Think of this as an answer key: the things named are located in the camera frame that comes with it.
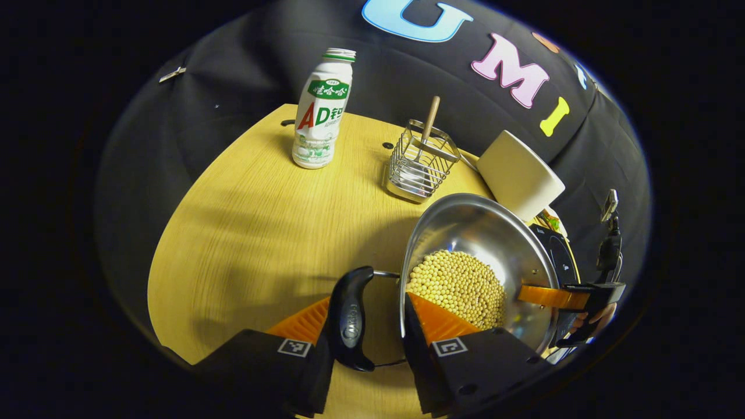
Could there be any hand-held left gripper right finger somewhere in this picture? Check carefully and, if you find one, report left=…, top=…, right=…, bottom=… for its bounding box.
left=403, top=293, right=554, bottom=417

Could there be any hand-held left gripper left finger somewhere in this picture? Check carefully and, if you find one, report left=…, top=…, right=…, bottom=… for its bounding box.
left=192, top=297, right=335, bottom=417

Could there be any black induction cooktop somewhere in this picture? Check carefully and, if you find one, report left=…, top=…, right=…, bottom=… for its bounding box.
left=527, top=224, right=583, bottom=350

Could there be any stainless steel pot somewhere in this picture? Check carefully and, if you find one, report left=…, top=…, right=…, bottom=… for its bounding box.
left=328, top=193, right=562, bottom=373

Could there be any pile of soybeans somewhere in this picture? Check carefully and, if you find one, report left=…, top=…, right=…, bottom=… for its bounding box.
left=406, top=250, right=507, bottom=330

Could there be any white drink bottle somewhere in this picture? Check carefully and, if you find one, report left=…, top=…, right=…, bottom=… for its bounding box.
left=291, top=48, right=357, bottom=170

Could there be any metal wire basket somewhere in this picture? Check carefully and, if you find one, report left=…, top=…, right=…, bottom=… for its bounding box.
left=384, top=119, right=462, bottom=204

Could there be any wooden handled spoon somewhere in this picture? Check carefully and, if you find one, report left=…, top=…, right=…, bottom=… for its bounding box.
left=414, top=96, right=441, bottom=164

